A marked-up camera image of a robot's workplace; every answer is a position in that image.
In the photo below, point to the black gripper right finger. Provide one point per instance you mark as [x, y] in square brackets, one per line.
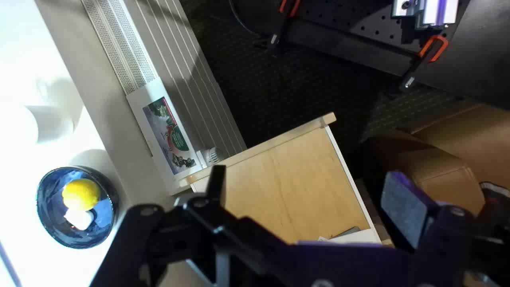
[406, 207]

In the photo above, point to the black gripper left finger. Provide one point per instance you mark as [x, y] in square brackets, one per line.
[215, 184]

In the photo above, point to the yellow lemon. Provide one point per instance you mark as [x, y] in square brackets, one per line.
[81, 193]

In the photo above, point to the blue bowl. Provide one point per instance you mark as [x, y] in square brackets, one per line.
[49, 217]

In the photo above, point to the white paper pamphlet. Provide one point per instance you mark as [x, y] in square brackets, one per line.
[347, 235]

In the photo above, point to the printed picture card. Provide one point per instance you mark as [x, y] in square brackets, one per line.
[167, 133]

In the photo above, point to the brown leather armchair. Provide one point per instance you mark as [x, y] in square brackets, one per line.
[456, 148]

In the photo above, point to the wooden pull-out shelf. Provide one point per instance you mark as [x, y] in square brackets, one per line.
[296, 185]

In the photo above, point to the small white cube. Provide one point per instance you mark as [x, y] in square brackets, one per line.
[78, 219]

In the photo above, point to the black robot table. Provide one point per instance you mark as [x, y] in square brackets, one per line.
[366, 37]

